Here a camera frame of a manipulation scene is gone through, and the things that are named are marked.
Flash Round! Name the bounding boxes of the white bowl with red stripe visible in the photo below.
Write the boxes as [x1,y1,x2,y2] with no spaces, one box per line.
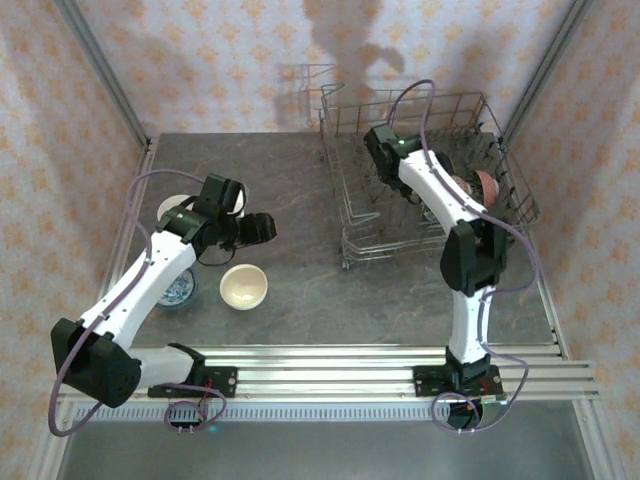
[156,194,199,225]

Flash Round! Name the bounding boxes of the plain cream bowl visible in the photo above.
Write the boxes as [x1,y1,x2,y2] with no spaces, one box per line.
[219,263,270,312]

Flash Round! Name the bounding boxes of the blue and white floral bowl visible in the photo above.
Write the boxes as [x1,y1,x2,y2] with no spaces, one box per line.
[157,267,200,310]

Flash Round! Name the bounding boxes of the pink bowl dark floral inside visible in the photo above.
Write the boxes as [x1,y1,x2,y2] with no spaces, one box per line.
[471,168,501,207]

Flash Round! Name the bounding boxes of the grey metal panel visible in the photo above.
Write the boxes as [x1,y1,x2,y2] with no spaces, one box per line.
[52,402,599,480]

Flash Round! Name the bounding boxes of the thin black camera cable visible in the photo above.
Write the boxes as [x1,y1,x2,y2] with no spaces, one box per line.
[196,243,236,267]

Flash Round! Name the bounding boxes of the purple robot arm cable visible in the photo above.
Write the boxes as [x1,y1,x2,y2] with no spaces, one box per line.
[387,79,545,435]
[48,168,229,438]

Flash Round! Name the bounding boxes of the wire dish rack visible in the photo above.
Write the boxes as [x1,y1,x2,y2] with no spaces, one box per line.
[318,82,541,271]

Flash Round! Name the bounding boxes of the aluminium table side rail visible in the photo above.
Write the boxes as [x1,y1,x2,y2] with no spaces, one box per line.
[497,134,572,361]
[97,135,162,351]

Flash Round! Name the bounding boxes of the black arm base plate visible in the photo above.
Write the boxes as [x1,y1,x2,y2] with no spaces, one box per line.
[413,364,503,400]
[148,366,239,400]

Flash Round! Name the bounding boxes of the aluminium extrusion rail bed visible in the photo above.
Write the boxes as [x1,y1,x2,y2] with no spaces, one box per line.
[52,343,601,404]

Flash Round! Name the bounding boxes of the aluminium frame post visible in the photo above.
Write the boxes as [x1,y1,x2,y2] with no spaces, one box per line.
[499,0,596,146]
[52,0,154,149]

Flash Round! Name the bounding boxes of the grey slotted cable duct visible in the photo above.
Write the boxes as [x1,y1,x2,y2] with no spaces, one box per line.
[74,402,454,422]

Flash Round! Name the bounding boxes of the aluminium frame leg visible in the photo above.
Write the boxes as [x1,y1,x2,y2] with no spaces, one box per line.
[572,399,634,480]
[24,399,76,480]

